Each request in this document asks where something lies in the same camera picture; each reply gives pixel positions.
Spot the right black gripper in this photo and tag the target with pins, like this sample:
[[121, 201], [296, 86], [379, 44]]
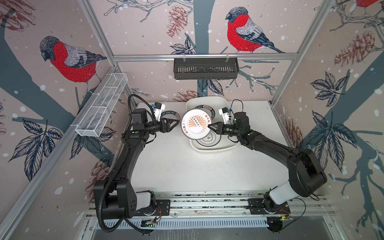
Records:
[[221, 128]]

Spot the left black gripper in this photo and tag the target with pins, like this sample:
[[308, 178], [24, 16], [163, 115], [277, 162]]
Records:
[[167, 128]]

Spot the white clover plate black rim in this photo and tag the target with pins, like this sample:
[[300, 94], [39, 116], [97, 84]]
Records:
[[210, 140]]

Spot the green rim hao wei plate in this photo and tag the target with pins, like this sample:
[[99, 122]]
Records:
[[209, 110]]

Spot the orange sunburst plate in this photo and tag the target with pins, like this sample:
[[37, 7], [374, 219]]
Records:
[[195, 124]]

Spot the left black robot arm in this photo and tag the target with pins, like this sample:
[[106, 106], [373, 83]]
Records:
[[116, 201]]

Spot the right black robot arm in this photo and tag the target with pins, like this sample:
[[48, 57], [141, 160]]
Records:
[[306, 174]]

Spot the white plastic bin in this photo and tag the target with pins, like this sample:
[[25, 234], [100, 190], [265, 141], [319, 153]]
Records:
[[216, 103]]

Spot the green rim plate far left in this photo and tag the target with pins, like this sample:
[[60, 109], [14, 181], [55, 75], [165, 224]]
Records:
[[173, 114]]

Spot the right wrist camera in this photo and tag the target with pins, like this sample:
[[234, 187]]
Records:
[[226, 115]]

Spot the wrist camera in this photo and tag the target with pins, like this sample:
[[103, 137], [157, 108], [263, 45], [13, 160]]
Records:
[[158, 108], [226, 115]]

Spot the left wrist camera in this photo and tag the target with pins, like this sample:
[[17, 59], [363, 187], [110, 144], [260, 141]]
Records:
[[158, 108]]

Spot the black wire wall shelf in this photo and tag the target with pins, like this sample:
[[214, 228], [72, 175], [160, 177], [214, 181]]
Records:
[[206, 69]]

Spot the aluminium mounting rail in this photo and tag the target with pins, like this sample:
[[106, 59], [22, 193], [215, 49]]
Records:
[[238, 204]]

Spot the white mesh wall basket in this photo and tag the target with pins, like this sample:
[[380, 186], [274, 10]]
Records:
[[98, 114]]

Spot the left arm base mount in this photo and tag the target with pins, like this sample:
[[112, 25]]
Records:
[[161, 208]]

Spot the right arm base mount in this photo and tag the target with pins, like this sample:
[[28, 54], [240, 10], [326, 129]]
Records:
[[261, 206]]

